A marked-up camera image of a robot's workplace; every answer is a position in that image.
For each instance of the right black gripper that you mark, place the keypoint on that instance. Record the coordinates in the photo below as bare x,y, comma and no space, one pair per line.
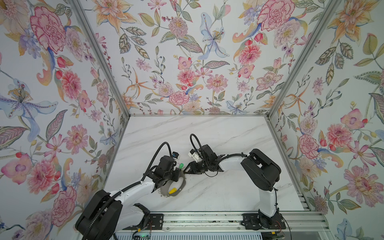
192,165

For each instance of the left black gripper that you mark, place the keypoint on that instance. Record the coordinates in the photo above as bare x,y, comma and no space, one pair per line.
173,173

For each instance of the yellow key tag front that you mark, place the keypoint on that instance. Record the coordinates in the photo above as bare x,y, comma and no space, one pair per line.
172,191

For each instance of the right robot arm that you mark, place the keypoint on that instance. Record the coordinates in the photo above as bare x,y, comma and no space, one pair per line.
262,171

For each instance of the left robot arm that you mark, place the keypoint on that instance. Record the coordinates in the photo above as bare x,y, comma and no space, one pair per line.
107,213

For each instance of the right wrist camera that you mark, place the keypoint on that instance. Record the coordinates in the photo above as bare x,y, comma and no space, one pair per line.
195,156

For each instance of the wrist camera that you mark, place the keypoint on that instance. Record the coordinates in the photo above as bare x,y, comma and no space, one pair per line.
195,156
175,155

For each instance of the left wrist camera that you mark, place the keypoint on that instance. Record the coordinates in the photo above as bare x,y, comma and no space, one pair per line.
175,155

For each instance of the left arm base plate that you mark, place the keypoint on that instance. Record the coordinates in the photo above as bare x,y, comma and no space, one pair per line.
149,222

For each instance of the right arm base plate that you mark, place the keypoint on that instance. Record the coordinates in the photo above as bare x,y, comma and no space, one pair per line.
260,221

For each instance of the aluminium mounting rail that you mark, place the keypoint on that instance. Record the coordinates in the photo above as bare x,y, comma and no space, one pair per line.
289,222

